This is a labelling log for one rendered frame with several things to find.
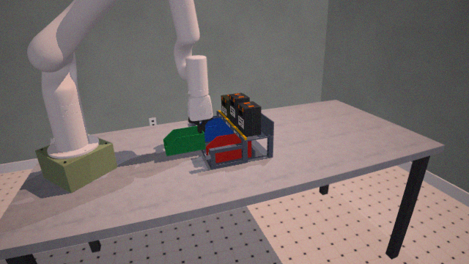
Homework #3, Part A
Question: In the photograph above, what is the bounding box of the green bin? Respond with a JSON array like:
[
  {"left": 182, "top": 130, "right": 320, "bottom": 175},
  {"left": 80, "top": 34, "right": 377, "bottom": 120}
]
[{"left": 163, "top": 126, "right": 206, "bottom": 156}]

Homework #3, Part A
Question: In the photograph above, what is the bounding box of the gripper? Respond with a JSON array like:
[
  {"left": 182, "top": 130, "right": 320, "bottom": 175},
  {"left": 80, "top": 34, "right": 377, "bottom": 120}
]
[{"left": 188, "top": 95, "right": 213, "bottom": 133}]

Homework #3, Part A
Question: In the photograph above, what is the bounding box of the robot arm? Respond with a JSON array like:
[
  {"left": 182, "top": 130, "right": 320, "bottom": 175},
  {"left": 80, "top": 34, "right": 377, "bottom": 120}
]
[{"left": 27, "top": 0, "right": 209, "bottom": 159}]

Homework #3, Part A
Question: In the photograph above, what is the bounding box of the dark grey metal bin rack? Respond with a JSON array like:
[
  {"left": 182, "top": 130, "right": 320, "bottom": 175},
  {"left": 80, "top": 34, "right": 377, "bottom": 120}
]
[{"left": 201, "top": 111, "right": 274, "bottom": 170}]

